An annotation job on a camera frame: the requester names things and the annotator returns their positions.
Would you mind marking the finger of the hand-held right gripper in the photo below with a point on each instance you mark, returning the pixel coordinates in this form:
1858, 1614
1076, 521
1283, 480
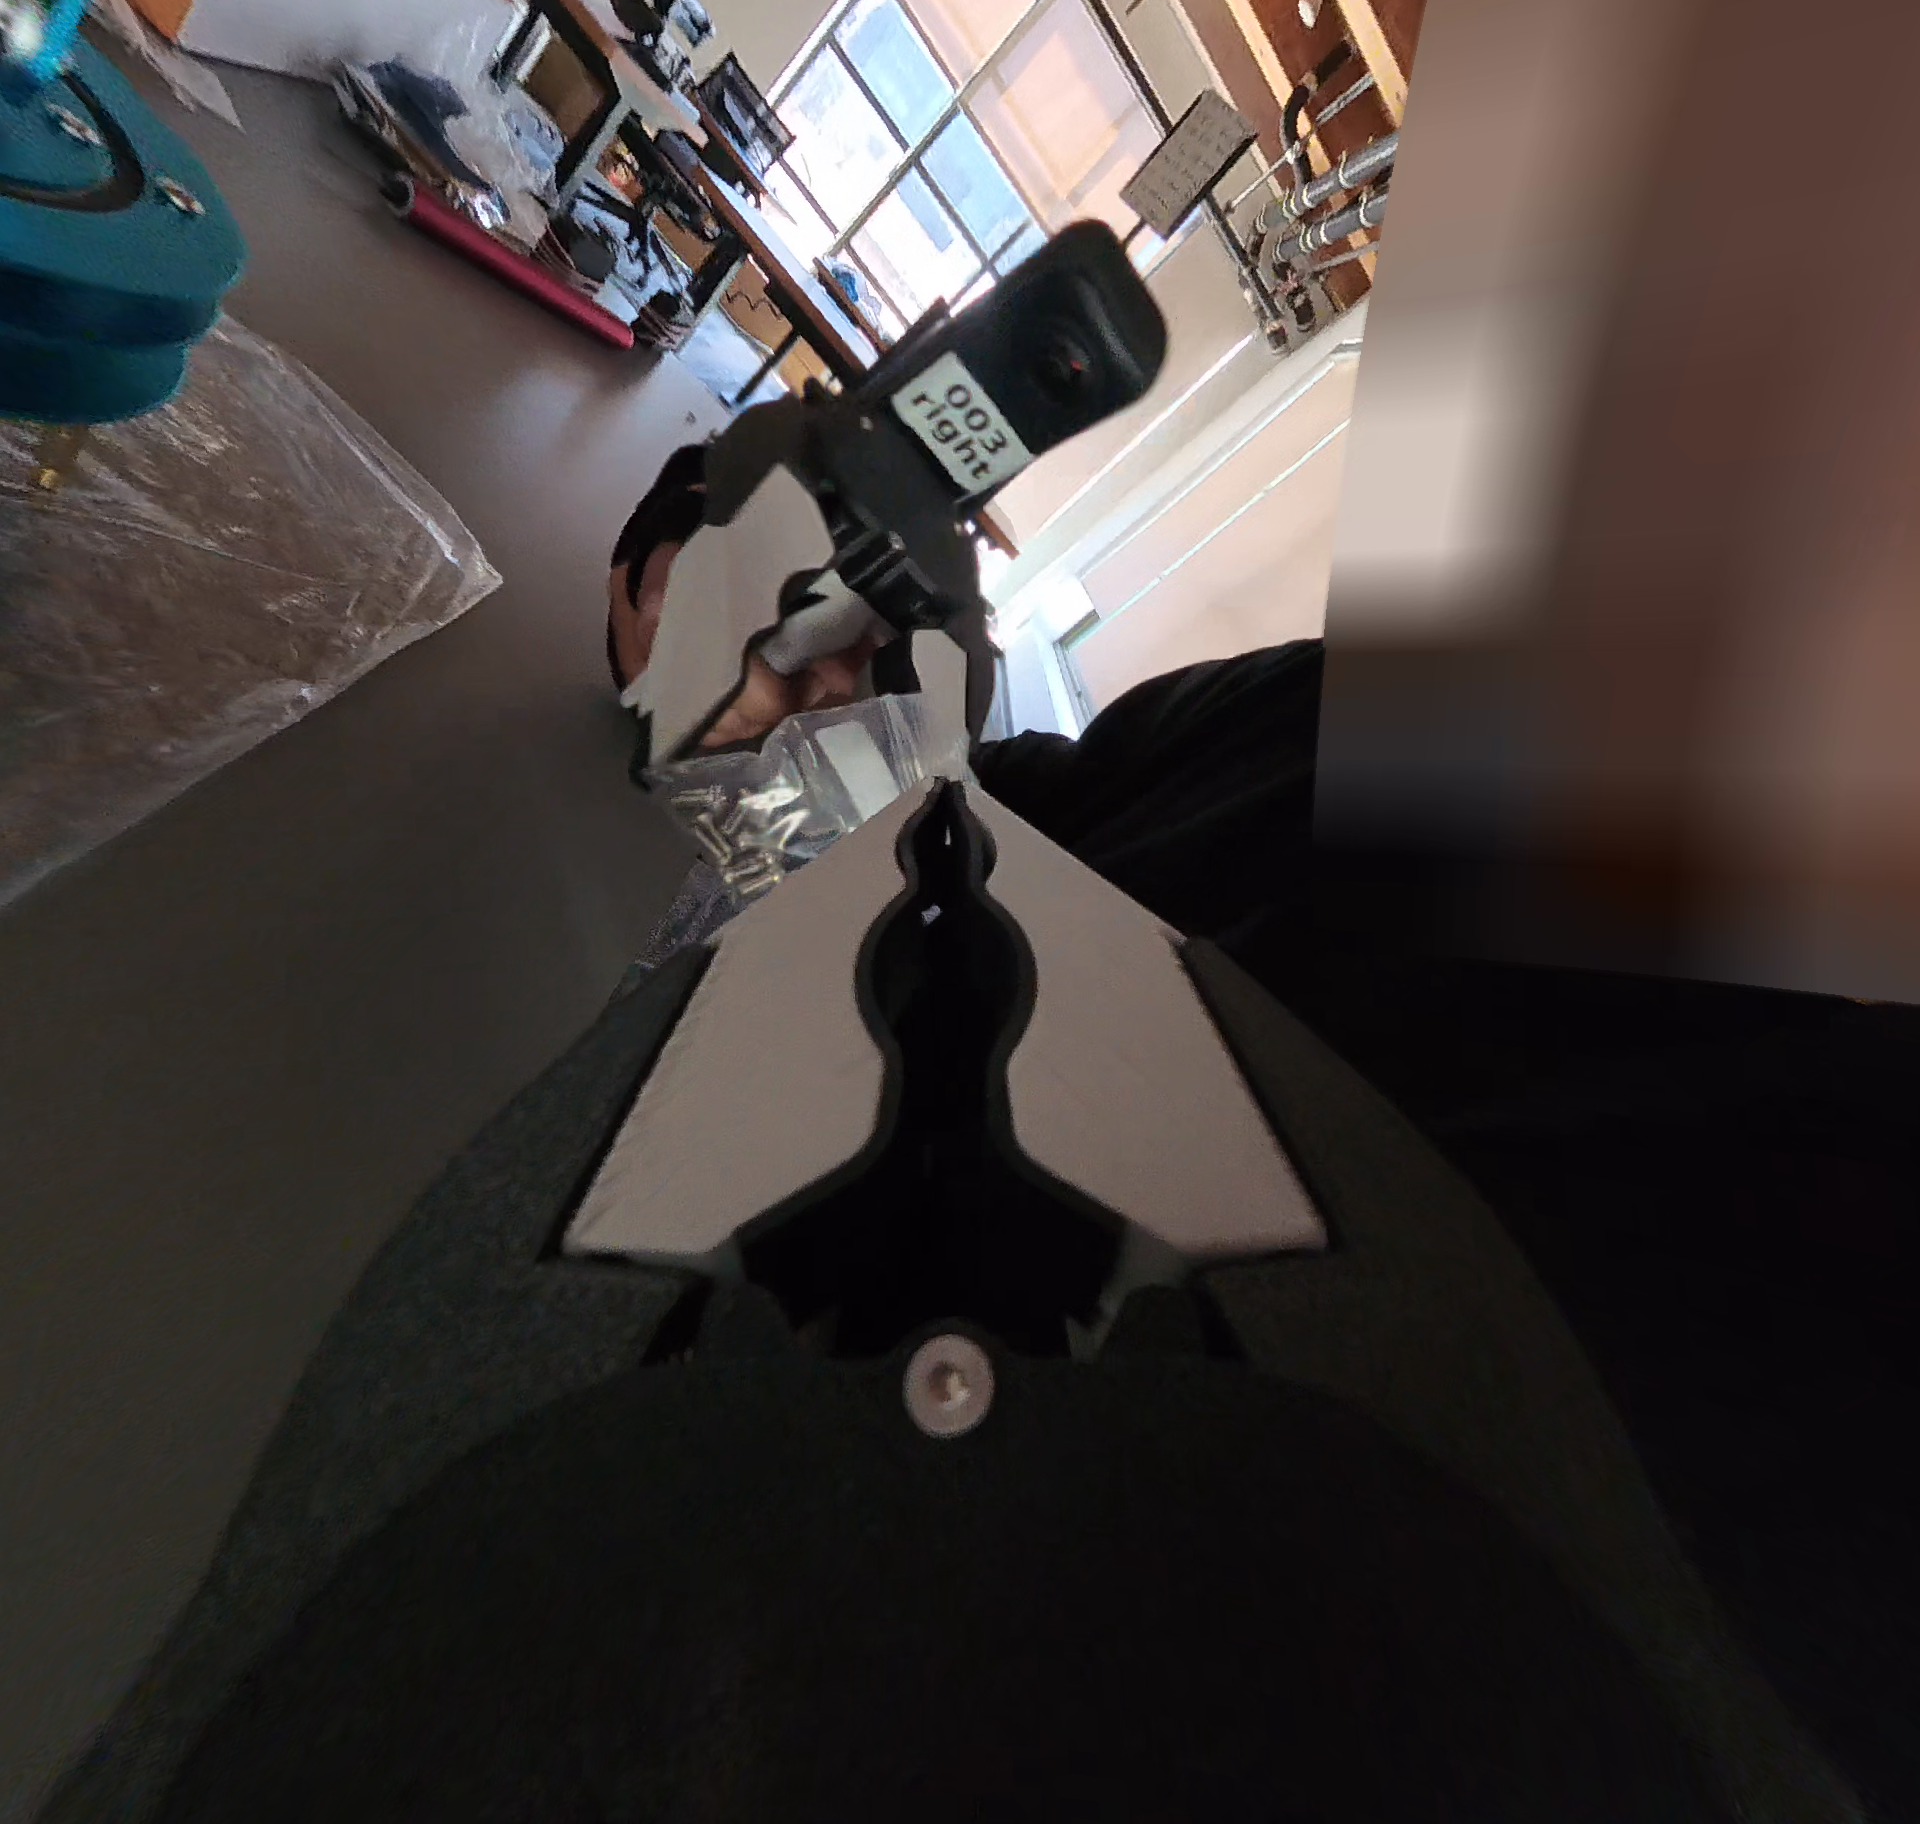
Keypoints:
959, 684
720, 608

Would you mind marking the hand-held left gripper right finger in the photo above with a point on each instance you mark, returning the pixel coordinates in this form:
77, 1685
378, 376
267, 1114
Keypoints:
1156, 1103

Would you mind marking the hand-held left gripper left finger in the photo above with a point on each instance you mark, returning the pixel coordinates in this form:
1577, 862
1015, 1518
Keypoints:
738, 1091

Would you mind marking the small clear screw bag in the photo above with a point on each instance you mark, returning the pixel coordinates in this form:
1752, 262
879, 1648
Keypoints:
840, 759

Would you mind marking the blue toy robot arm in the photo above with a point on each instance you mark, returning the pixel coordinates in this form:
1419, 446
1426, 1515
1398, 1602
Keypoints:
105, 293

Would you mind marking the person's right hand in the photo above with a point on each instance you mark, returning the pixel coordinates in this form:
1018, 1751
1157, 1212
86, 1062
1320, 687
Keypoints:
810, 684

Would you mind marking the large paned window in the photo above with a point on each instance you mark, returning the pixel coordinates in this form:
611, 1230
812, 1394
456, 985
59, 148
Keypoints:
929, 175

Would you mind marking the red cylinder roll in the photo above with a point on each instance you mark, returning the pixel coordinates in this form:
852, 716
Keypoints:
511, 266

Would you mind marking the black mesh crate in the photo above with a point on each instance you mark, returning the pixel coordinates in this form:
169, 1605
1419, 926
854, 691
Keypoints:
743, 116

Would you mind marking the hanging paper sign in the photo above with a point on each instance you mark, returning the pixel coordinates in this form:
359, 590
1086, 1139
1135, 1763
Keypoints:
1195, 159

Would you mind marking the large clear plastic bag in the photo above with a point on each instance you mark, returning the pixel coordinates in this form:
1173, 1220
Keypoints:
224, 608

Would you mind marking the insulated ceiling pipe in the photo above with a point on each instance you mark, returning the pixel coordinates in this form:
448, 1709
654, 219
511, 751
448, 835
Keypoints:
1336, 234
1344, 175

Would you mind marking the clear packet of dark parts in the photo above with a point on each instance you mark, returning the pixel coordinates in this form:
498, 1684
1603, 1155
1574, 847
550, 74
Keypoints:
420, 108

